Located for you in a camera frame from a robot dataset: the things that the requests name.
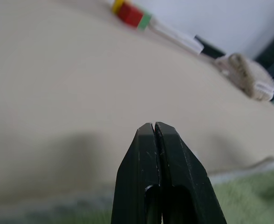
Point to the green towel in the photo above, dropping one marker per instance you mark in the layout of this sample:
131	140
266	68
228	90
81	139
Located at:
244	198

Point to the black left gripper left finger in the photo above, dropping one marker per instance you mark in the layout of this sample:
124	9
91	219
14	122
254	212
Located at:
137	168

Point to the yellow block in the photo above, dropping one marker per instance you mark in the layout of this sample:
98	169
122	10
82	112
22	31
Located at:
117	6

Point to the beige folded towel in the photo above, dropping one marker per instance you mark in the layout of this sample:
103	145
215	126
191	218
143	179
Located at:
244	74

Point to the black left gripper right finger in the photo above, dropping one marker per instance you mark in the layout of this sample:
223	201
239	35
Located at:
181	168

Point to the red block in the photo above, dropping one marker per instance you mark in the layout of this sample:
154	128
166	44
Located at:
130	14

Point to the green block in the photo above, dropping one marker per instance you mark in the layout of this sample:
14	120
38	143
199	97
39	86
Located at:
144	21

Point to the white flat box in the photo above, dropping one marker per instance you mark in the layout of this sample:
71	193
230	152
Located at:
174	35

